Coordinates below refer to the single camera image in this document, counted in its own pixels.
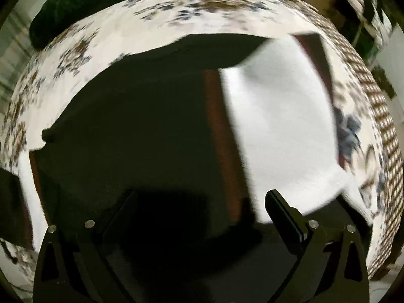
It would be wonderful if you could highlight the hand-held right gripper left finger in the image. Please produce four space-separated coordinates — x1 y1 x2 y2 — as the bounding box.
33 190 141 303

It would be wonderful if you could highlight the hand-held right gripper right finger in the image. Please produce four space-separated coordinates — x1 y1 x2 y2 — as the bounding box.
264 189 370 303

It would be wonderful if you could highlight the black white brown colour-block garment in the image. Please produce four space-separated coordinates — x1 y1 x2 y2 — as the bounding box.
0 32 374 259

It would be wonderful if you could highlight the floral bedsheet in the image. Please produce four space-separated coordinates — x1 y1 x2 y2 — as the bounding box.
0 0 399 291

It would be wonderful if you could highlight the dark green cloth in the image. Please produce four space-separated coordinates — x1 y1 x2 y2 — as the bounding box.
28 0 154 50

